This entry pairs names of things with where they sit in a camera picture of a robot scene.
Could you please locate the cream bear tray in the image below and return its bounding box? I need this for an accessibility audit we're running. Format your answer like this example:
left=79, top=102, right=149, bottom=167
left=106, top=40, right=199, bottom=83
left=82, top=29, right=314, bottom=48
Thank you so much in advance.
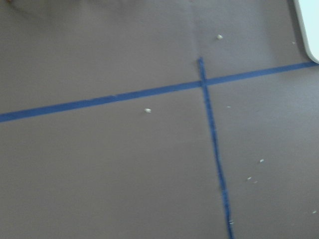
left=293, top=0, right=319, bottom=64

